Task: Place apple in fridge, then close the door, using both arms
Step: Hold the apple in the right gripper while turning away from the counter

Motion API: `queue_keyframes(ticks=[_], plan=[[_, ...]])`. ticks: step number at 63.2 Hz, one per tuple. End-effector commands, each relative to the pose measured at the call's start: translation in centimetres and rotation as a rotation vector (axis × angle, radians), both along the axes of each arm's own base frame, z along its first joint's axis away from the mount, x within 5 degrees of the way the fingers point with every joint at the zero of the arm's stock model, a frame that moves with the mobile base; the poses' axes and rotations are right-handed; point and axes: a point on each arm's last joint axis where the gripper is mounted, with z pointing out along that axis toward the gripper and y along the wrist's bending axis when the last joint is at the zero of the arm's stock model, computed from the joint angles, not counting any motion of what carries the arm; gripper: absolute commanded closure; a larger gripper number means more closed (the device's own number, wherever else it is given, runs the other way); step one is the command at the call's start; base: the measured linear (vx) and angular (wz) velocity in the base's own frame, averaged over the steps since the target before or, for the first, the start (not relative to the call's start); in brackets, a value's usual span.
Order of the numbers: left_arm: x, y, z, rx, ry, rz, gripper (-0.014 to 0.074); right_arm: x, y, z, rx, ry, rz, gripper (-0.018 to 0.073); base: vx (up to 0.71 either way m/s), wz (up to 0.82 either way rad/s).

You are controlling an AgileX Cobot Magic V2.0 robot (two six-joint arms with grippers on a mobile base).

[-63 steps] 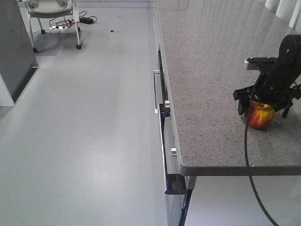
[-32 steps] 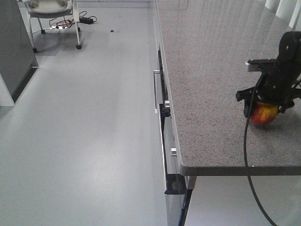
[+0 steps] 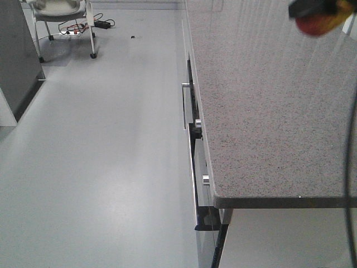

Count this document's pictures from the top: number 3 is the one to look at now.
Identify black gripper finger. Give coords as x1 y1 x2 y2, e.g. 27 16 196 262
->
288 0 337 18

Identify red yellow apple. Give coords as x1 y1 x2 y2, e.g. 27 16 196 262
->
295 9 354 37

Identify grey stone countertop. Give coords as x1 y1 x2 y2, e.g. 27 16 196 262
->
186 1 356 208

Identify grey base cabinets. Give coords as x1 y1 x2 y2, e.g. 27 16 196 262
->
174 1 193 70

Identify black built-in drawer appliance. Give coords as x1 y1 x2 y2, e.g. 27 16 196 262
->
181 59 202 133

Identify silver oven knob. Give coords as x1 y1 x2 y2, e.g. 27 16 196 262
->
202 175 210 185
194 119 202 128

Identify black power adapter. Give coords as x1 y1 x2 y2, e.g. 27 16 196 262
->
94 20 112 29

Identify black built-in oven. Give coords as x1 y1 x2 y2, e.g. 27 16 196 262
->
187 123 229 267

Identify white power strip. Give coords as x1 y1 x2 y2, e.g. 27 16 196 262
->
60 30 82 36

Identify white office chair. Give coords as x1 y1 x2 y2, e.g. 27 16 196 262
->
25 1 97 63

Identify grey kitchen island cabinet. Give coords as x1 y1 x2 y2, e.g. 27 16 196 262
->
1 1 45 127

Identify black cable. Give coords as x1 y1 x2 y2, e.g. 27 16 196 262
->
343 89 357 266

